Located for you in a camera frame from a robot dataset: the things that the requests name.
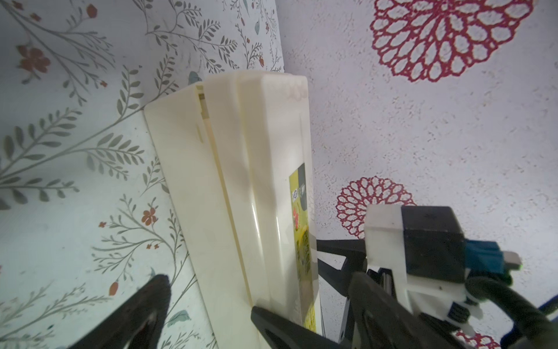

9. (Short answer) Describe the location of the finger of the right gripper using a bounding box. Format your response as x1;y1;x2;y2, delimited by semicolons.
251;306;342;349
317;239;366;297

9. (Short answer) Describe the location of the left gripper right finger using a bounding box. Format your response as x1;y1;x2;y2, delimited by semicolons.
348;272;458;349

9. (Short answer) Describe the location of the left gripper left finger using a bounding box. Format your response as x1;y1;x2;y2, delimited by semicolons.
71;274;171;348

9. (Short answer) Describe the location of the cream dispenser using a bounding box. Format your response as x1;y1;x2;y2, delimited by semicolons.
145;71;323;348

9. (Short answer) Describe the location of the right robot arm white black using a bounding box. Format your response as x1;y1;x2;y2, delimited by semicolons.
251;240;557;348

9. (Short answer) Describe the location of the floral table mat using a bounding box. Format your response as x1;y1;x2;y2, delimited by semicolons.
1;1;283;348

